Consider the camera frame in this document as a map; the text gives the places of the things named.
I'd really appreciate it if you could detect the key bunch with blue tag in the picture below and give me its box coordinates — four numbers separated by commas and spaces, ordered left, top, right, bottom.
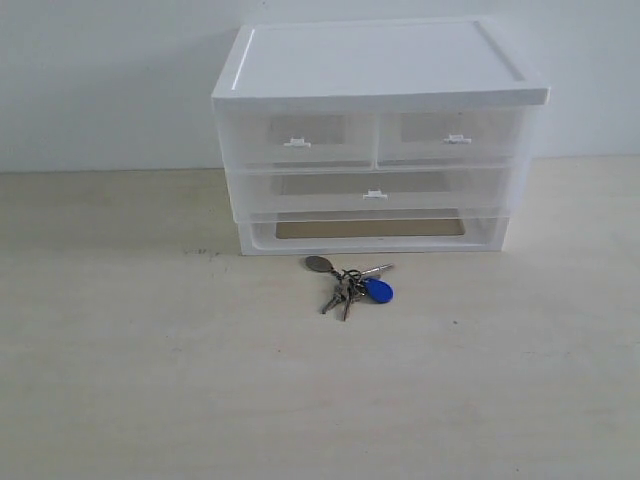
303, 255, 394, 322

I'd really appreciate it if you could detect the white plastic drawer cabinet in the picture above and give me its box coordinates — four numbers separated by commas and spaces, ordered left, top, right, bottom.
212, 17, 550, 255

